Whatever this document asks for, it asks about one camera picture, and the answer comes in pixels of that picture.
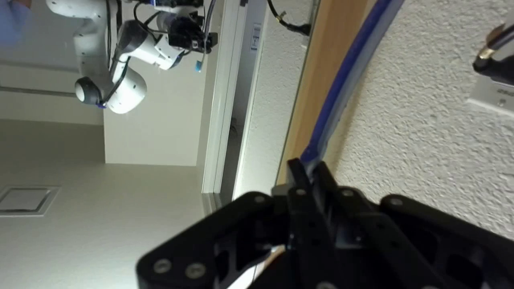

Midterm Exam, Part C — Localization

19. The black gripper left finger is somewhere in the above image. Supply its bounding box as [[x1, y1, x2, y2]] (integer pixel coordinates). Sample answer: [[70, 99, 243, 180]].
[[136, 157, 322, 289]]

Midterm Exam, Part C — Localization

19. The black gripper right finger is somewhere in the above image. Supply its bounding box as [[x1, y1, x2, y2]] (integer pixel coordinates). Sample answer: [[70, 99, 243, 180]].
[[312, 159, 514, 289]]

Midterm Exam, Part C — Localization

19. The wood framed wall mirror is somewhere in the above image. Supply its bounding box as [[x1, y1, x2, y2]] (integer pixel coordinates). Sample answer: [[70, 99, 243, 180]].
[[0, 0, 380, 289]]

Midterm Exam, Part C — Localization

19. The white wall outlet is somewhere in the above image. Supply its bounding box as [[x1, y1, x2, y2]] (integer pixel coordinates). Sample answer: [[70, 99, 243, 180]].
[[465, 74, 514, 117]]

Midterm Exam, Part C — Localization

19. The black power cable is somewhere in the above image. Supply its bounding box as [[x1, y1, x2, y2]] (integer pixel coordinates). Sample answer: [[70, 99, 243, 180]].
[[473, 22, 514, 85]]

